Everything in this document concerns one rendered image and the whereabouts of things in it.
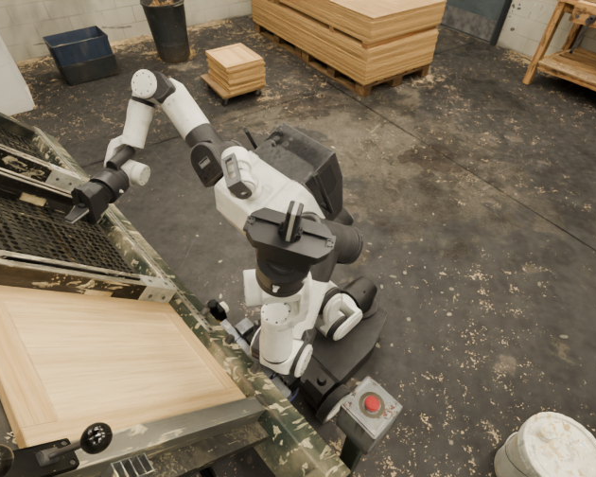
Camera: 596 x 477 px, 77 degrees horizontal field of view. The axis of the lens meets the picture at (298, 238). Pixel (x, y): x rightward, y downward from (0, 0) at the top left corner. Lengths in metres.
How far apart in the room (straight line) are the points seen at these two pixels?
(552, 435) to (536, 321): 0.93
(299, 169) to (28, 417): 0.71
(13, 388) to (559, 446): 1.78
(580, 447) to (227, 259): 2.02
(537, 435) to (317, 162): 1.41
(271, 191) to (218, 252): 1.73
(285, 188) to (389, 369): 1.47
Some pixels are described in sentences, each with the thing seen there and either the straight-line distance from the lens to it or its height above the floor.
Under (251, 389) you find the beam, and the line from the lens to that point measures 1.13.
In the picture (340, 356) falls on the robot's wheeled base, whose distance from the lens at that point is 1.99.
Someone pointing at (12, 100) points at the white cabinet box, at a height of 0.13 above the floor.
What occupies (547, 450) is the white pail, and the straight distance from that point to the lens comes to 1.90.
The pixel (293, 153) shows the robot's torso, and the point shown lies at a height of 1.40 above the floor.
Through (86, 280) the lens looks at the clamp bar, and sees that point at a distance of 1.12.
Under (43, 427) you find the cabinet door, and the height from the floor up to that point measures 1.31.
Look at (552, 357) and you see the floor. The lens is 2.58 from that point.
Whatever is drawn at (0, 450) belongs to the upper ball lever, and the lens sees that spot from 0.54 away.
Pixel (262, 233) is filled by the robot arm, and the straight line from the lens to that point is 0.51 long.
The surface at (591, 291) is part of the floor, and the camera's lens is 3.01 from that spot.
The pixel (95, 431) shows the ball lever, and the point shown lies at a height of 1.43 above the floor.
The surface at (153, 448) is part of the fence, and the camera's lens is 0.82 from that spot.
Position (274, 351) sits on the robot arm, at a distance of 0.80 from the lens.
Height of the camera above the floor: 1.96
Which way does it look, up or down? 47 degrees down
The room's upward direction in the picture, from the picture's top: straight up
